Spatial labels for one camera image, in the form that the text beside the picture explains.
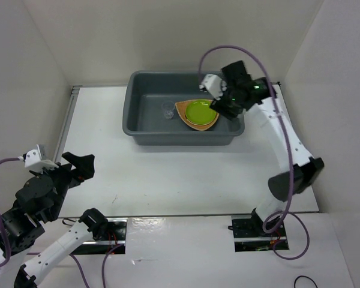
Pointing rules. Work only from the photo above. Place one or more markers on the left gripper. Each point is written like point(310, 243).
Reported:
point(85, 167)

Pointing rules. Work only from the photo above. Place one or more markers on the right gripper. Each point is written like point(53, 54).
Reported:
point(219, 106)

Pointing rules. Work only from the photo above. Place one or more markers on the green plastic plate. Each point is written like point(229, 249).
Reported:
point(199, 112)

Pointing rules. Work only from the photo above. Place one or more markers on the orange woven triangular basket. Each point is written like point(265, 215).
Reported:
point(180, 107)

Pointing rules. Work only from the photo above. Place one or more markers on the clear plastic cup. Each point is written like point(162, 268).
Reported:
point(168, 109)

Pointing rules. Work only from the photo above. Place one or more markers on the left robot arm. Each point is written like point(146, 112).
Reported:
point(40, 201)

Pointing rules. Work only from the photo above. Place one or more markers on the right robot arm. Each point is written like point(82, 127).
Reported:
point(298, 167)

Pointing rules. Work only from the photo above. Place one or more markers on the grey plastic bin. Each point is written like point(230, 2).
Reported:
point(143, 117)

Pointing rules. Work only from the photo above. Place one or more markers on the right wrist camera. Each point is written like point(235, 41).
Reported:
point(214, 85)

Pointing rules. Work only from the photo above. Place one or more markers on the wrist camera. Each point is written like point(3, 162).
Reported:
point(36, 159)
point(214, 85)

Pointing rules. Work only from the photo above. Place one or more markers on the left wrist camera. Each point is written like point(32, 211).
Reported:
point(36, 159)

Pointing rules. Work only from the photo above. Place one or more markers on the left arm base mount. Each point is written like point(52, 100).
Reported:
point(116, 235)

